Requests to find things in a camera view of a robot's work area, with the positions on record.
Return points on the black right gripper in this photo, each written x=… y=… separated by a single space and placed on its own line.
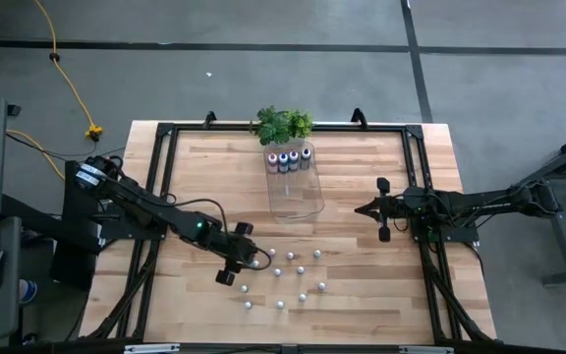
x=401 y=206

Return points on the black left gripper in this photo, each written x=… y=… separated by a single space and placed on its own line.
x=236 y=251

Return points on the clear plastic tray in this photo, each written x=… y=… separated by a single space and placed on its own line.
x=295 y=196

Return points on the red food colouring bottle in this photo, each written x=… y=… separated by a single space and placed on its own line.
x=272 y=159

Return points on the purple food colouring bottle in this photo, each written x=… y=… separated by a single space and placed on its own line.
x=294 y=157

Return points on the blue food colouring bottle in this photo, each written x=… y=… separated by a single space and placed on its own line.
x=283 y=159

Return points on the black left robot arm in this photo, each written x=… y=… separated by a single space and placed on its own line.
x=165 y=212

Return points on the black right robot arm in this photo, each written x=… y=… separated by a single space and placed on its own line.
x=489 y=202

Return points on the black clamp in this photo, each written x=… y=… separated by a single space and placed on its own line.
x=209 y=119
x=358 y=118

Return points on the green artificial plant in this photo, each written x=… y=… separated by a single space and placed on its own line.
x=273 y=128

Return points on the black support stand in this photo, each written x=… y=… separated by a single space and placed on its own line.
x=72 y=265

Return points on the yellow power plug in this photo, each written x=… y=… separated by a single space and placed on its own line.
x=94 y=132

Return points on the blue white cup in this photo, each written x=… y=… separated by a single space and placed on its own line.
x=28 y=291

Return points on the silver metal bracket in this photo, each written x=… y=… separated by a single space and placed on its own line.
x=425 y=349
x=151 y=348

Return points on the dark metal cart frame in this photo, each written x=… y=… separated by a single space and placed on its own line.
x=564 y=246

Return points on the black desk bracket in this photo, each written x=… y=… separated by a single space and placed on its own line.
x=14 y=109

